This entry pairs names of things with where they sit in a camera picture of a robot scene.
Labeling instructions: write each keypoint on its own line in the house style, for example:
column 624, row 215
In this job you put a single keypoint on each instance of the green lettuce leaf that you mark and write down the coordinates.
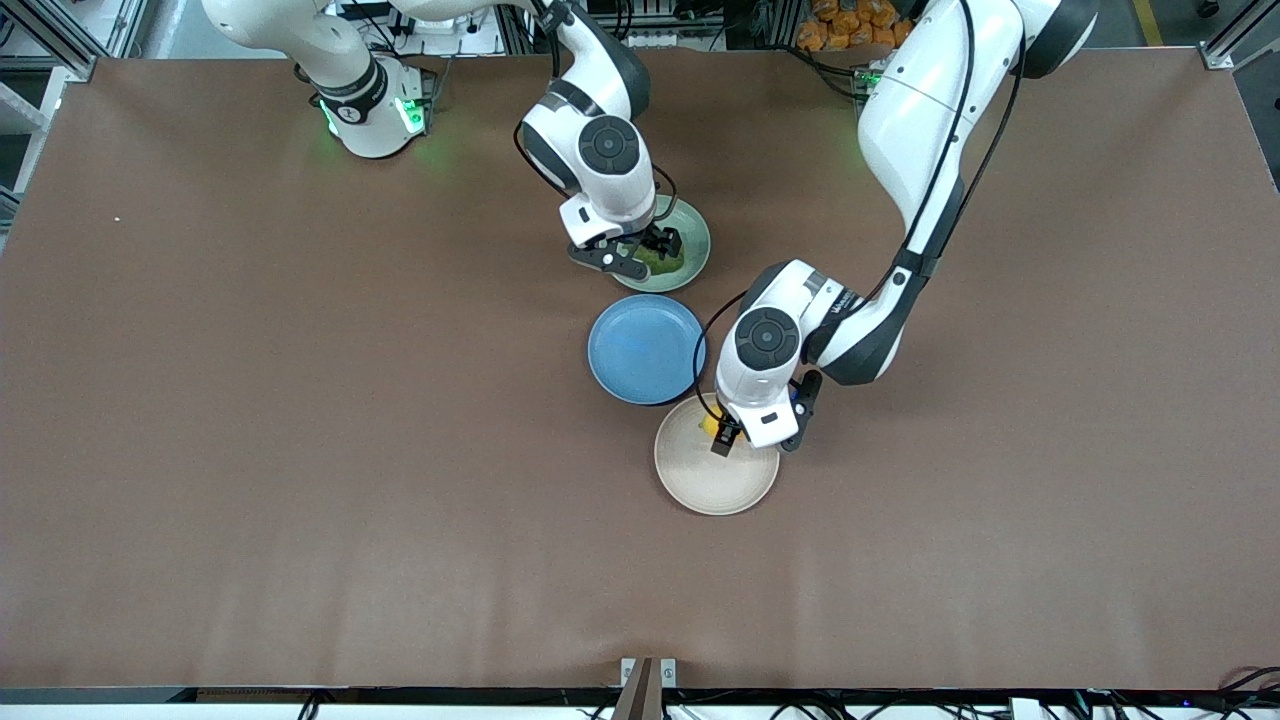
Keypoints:
column 668, row 266

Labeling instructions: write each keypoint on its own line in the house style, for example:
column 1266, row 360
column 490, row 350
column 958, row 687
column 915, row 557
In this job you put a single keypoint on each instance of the yellow lemon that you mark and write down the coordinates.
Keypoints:
column 710, row 425

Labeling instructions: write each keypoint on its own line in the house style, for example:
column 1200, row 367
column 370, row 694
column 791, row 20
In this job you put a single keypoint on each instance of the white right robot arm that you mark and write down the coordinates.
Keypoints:
column 600, row 150

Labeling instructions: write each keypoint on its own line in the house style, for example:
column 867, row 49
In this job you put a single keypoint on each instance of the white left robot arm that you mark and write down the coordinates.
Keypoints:
column 910, row 110

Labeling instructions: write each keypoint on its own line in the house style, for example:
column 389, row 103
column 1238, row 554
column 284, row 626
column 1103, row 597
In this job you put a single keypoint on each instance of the green round plate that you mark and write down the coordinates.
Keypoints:
column 697, row 250

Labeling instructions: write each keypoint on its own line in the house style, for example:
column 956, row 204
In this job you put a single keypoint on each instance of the beige round plate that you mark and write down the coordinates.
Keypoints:
column 710, row 480

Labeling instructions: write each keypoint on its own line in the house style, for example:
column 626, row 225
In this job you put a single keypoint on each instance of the blue round plate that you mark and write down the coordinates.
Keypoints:
column 640, row 350

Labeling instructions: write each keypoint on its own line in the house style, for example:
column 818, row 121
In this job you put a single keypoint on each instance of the black equipment rack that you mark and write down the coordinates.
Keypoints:
column 700, row 25

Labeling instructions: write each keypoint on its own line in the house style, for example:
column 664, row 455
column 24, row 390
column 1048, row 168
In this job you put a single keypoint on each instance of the white power strip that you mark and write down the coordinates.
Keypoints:
column 430, row 18

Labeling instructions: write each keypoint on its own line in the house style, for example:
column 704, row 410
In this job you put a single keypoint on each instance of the bag of orange snacks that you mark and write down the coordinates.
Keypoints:
column 835, row 30

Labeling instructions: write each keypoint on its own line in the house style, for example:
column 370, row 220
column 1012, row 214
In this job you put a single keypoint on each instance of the white adapter box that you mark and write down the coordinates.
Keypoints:
column 1025, row 709

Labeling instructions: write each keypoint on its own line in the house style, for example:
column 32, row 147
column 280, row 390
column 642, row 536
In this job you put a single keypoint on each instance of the small metal bracket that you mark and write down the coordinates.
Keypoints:
column 668, row 672

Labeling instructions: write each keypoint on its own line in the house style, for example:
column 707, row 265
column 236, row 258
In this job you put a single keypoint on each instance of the aluminium frame profile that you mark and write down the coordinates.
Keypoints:
column 120, row 25
column 1225, row 50

